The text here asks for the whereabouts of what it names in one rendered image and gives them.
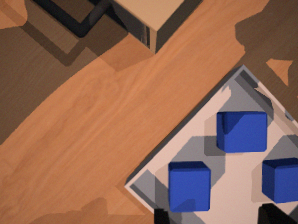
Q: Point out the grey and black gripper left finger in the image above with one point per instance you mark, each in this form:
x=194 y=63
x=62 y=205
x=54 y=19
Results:
x=161 y=216

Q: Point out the blue block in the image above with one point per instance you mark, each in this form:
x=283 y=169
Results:
x=189 y=186
x=241 y=131
x=280 y=180

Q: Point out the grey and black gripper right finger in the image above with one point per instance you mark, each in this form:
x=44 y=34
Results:
x=269 y=213

